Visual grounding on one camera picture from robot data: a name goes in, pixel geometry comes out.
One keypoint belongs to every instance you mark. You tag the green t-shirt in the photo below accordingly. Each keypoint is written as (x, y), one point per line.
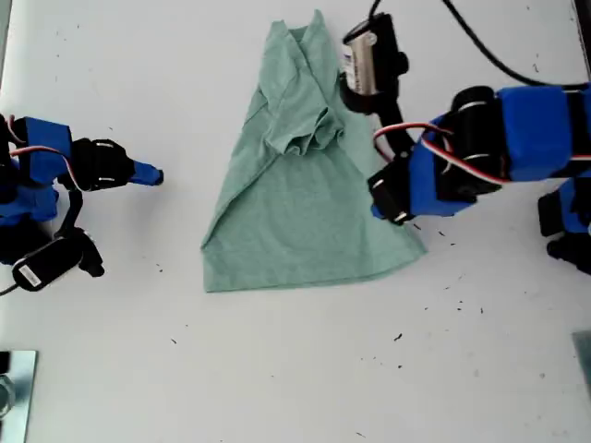
(300, 231)

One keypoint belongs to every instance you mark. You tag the steel base plate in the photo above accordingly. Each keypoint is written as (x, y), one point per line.
(23, 392)

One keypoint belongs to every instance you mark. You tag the black camera stalk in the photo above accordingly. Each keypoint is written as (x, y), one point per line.
(69, 212)
(392, 120)

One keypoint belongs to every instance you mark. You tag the black clamp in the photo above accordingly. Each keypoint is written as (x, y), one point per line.
(3, 362)

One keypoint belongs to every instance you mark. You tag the black camera box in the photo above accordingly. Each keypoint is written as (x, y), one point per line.
(369, 60)
(46, 263)

